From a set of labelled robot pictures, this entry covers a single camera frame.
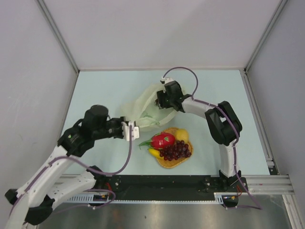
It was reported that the yellow fake banana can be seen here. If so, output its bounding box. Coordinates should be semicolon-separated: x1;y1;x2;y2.
148;148;163;159

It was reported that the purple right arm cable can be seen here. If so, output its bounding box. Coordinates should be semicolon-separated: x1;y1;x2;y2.
162;66;263;210

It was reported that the woven bamboo tray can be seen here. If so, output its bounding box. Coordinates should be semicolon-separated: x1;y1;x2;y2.
148;127;193;168

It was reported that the yellow fake pear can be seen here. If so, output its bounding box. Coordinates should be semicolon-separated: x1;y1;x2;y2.
175;129;189;143

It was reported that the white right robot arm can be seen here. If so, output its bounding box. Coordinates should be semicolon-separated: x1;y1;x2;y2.
156;79;243;191

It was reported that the white slotted cable duct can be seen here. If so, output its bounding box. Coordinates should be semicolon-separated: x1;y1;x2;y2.
65;193;224;205

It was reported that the red fake dragon fruit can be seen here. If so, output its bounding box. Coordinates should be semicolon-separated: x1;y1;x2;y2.
139;132;176;150

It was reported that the dark red fake fruit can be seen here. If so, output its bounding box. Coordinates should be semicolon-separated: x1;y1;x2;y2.
159;141;192;161

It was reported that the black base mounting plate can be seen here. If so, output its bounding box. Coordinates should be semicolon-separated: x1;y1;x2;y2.
94;175;247;201

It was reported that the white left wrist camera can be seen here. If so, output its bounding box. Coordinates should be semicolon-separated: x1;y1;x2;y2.
122;121;140;141

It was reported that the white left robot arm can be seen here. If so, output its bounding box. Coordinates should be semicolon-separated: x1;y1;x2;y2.
5;105;134;229

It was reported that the translucent pale green plastic bag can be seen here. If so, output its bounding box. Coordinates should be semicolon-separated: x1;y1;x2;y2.
121;83;178;132

